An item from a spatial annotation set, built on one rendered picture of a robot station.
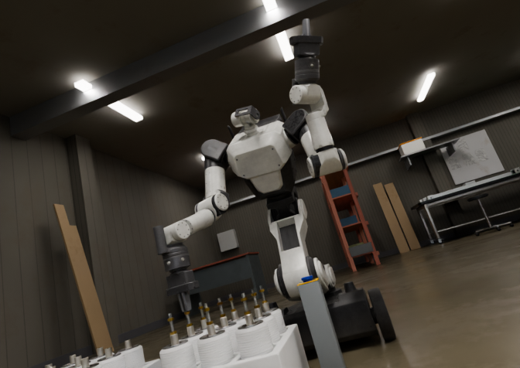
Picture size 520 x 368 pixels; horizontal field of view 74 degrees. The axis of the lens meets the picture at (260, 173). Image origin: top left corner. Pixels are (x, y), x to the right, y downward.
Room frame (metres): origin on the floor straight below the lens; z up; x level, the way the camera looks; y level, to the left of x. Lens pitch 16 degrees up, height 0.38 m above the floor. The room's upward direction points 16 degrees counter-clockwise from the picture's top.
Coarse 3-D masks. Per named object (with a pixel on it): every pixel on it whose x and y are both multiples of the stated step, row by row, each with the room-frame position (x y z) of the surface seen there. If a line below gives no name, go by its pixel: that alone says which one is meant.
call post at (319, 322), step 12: (300, 288) 1.19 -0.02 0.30; (312, 288) 1.19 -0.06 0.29; (312, 300) 1.19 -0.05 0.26; (324, 300) 1.21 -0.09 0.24; (312, 312) 1.19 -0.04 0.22; (324, 312) 1.18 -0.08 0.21; (312, 324) 1.19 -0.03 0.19; (324, 324) 1.18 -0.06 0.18; (312, 336) 1.19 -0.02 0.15; (324, 336) 1.19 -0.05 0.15; (336, 336) 1.22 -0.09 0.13; (324, 348) 1.19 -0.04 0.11; (336, 348) 1.18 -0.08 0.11; (324, 360) 1.19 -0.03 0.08; (336, 360) 1.18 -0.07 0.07
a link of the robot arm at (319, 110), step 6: (324, 96) 1.16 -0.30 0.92; (318, 102) 1.17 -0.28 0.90; (324, 102) 1.15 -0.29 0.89; (312, 108) 1.20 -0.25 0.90; (318, 108) 1.17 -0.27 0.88; (324, 108) 1.15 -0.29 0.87; (312, 114) 1.13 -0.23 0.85; (318, 114) 1.13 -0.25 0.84; (324, 114) 1.15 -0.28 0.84; (306, 120) 1.15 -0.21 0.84; (312, 120) 1.13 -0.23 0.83
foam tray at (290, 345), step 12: (288, 336) 1.15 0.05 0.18; (300, 336) 1.35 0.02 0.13; (276, 348) 1.03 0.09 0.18; (288, 348) 1.10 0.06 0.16; (300, 348) 1.29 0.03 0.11; (240, 360) 1.01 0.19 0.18; (252, 360) 0.98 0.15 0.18; (264, 360) 0.98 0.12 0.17; (276, 360) 0.97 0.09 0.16; (288, 360) 1.06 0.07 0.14; (300, 360) 1.23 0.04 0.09
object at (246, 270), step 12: (252, 252) 6.77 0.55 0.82; (216, 264) 6.95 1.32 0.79; (228, 264) 6.63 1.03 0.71; (240, 264) 6.59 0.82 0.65; (252, 264) 6.64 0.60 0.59; (204, 276) 6.73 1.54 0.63; (216, 276) 6.69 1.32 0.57; (228, 276) 6.64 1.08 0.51; (240, 276) 6.60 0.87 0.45; (252, 276) 6.51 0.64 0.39; (204, 288) 6.74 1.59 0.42; (264, 288) 6.99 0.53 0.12; (192, 300) 7.09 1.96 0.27; (192, 312) 6.99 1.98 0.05
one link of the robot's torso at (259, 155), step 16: (256, 128) 1.37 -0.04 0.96; (272, 128) 1.36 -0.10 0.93; (240, 144) 1.38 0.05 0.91; (256, 144) 1.35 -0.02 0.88; (272, 144) 1.34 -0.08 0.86; (288, 144) 1.39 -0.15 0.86; (240, 160) 1.39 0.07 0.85; (256, 160) 1.39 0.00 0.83; (272, 160) 1.38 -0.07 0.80; (288, 160) 1.42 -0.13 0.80; (240, 176) 1.45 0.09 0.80; (256, 176) 1.45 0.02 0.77; (272, 176) 1.44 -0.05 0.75; (288, 176) 1.46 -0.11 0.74; (256, 192) 1.51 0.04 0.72; (272, 192) 1.50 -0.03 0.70; (288, 192) 1.53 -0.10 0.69
